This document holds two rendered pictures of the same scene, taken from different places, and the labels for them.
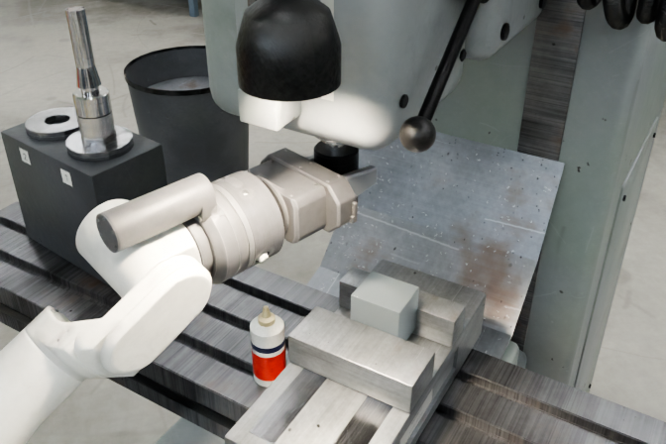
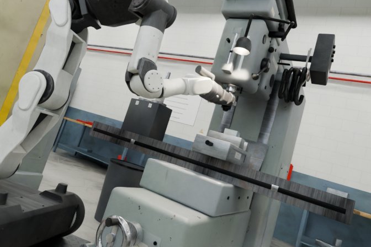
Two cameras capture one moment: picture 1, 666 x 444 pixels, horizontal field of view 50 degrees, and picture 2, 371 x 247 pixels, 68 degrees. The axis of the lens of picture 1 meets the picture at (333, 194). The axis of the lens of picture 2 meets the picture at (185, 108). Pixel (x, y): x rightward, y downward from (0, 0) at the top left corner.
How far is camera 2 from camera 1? 0.93 m
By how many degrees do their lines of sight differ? 40
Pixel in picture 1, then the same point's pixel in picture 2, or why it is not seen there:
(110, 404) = not seen: outside the picture
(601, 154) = (278, 143)
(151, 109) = (115, 171)
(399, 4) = (255, 56)
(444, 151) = not seen: hidden behind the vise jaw
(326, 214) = (228, 99)
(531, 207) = (259, 154)
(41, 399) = (179, 86)
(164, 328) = (203, 87)
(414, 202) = not seen: hidden behind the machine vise
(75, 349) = (189, 80)
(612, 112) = (281, 132)
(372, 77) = (248, 66)
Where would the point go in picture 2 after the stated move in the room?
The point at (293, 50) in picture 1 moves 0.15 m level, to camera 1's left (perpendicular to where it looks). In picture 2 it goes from (247, 41) to (211, 30)
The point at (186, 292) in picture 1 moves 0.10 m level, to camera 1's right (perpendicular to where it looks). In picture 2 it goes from (209, 84) to (232, 91)
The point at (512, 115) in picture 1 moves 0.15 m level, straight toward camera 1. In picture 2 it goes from (256, 132) to (258, 128)
